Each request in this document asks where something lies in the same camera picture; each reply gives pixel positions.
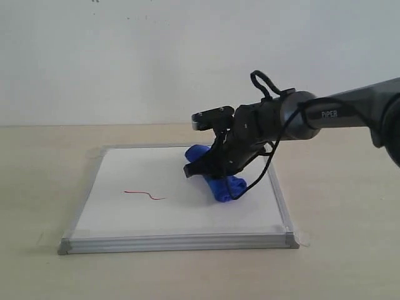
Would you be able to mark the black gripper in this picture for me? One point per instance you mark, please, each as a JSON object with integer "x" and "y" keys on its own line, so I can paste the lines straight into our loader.
{"x": 232, "y": 150}

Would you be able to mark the blue cloth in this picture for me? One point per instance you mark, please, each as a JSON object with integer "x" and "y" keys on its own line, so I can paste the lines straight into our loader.
{"x": 218, "y": 187}

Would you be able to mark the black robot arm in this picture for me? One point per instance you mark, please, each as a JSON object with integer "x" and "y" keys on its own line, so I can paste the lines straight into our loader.
{"x": 300, "y": 115}

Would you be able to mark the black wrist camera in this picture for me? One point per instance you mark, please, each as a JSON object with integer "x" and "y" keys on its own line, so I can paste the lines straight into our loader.
{"x": 218, "y": 118}

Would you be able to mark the white whiteboard aluminium frame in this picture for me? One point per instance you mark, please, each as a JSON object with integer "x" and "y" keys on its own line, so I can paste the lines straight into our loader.
{"x": 138, "y": 199}

